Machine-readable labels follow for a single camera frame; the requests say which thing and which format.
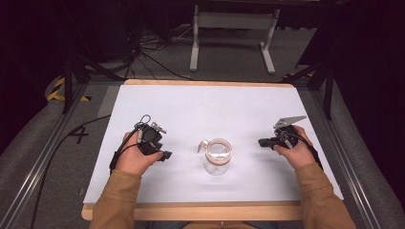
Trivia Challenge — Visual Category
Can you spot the white metal stand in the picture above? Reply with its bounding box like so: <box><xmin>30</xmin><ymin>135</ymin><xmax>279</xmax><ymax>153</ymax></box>
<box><xmin>189</xmin><ymin>4</ymin><xmax>282</xmax><ymax>75</ymax></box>

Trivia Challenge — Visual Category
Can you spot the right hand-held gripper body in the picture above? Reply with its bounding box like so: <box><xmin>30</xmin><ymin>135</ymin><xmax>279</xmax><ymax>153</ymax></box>
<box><xmin>272</xmin><ymin>114</ymin><xmax>308</xmax><ymax>150</ymax></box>

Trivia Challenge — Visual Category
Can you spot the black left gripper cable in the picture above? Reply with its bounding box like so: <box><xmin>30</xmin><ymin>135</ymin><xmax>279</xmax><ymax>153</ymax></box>
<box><xmin>29</xmin><ymin>114</ymin><xmax>153</xmax><ymax>229</ymax></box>

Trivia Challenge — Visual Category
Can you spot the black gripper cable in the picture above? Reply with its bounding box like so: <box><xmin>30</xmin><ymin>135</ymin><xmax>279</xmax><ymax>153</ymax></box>
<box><xmin>280</xmin><ymin>130</ymin><xmax>324</xmax><ymax>171</ymax></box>
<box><xmin>29</xmin><ymin>114</ymin><xmax>153</xmax><ymax>229</ymax></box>

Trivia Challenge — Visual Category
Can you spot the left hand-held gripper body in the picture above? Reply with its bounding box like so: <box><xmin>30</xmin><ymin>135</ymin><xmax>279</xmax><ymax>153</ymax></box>
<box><xmin>137</xmin><ymin>121</ymin><xmax>167</xmax><ymax>156</ymax></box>

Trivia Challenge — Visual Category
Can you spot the yellow black hazard tape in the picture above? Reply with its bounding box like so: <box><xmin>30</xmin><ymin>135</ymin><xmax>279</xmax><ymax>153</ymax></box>
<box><xmin>47</xmin><ymin>76</ymin><xmax>93</xmax><ymax>103</ymax></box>

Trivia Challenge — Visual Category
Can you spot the wooden table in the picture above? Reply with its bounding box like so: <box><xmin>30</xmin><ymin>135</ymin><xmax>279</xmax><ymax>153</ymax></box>
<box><xmin>80</xmin><ymin>78</ymin><xmax>308</xmax><ymax>222</ymax></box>

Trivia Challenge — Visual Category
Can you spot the clear glass jar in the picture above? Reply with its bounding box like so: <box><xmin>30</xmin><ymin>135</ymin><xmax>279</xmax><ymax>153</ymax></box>
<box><xmin>197</xmin><ymin>137</ymin><xmax>233</xmax><ymax>177</ymax></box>

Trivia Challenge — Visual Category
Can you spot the black metal stand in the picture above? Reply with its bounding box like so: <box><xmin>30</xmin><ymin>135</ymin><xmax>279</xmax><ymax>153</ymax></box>
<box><xmin>61</xmin><ymin>52</ymin><xmax>126</xmax><ymax>115</ymax></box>
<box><xmin>279</xmin><ymin>61</ymin><xmax>336</xmax><ymax>121</ymax></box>

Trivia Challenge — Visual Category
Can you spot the bundle of floor cables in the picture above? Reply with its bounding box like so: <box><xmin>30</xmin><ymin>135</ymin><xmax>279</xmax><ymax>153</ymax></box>
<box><xmin>122</xmin><ymin>23</ymin><xmax>249</xmax><ymax>82</ymax></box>

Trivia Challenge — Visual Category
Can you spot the person's right hand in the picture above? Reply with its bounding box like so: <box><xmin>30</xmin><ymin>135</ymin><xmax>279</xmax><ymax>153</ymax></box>
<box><xmin>274</xmin><ymin>124</ymin><xmax>318</xmax><ymax>171</ymax></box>

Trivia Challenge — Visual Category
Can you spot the person's left hand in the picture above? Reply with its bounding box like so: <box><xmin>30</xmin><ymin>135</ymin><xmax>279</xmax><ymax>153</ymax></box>
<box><xmin>114</xmin><ymin>131</ymin><xmax>164</xmax><ymax>177</ymax></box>

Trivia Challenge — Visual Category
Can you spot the white table mat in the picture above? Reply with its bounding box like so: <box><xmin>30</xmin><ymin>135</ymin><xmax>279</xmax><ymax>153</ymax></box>
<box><xmin>82</xmin><ymin>83</ymin><xmax>345</xmax><ymax>205</ymax></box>

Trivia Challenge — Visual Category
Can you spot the aluminium rail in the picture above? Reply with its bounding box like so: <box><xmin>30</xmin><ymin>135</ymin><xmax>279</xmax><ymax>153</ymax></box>
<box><xmin>0</xmin><ymin>83</ymin><xmax>89</xmax><ymax>229</ymax></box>
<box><xmin>309</xmin><ymin>90</ymin><xmax>383</xmax><ymax>229</ymax></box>

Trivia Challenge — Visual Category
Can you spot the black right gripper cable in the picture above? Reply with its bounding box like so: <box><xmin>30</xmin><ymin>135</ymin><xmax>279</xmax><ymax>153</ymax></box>
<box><xmin>280</xmin><ymin>130</ymin><xmax>324</xmax><ymax>171</ymax></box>

